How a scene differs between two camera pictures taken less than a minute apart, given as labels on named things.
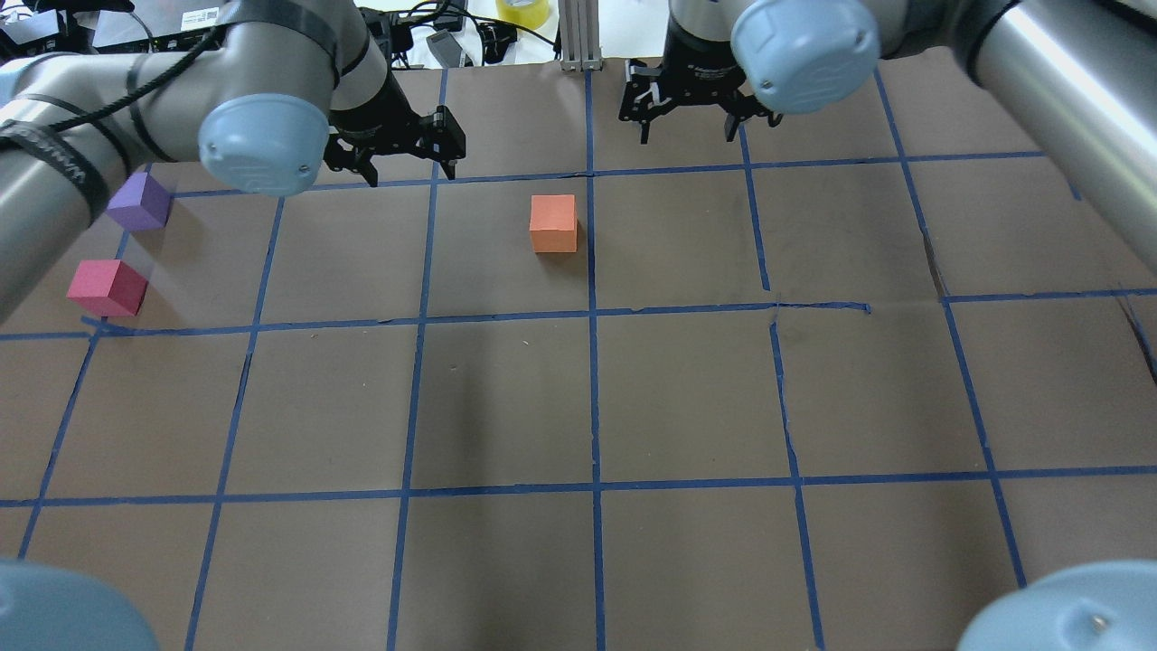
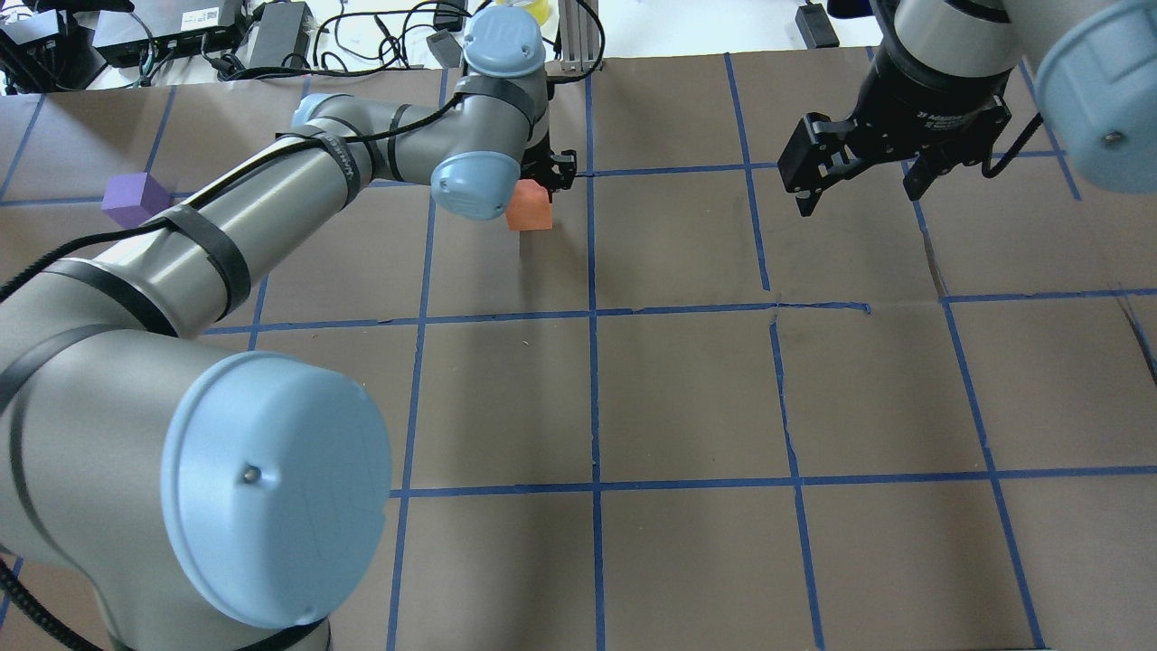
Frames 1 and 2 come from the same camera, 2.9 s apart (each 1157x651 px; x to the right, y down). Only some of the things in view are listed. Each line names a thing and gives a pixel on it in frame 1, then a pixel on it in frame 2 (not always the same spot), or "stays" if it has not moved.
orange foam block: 553,223 -> 529,207
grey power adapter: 446,48 stays
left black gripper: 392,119 -> 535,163
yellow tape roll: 528,14 stays
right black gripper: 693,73 -> 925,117
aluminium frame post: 579,35 stays
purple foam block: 144,204 stays
